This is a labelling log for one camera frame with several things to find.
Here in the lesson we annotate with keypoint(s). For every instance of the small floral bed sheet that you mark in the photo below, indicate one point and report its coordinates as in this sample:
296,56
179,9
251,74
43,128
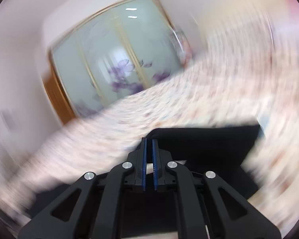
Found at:
250,74

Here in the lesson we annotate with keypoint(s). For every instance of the black pants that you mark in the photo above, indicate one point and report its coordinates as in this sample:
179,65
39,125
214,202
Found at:
221,150

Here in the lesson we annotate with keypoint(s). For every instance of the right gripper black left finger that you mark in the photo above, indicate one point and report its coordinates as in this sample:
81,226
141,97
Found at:
89,208

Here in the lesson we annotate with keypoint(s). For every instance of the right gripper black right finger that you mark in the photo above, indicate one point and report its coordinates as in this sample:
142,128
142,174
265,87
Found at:
206,206

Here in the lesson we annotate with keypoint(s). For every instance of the glass sliding door wardrobe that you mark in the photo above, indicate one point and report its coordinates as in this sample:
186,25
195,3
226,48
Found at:
119,51

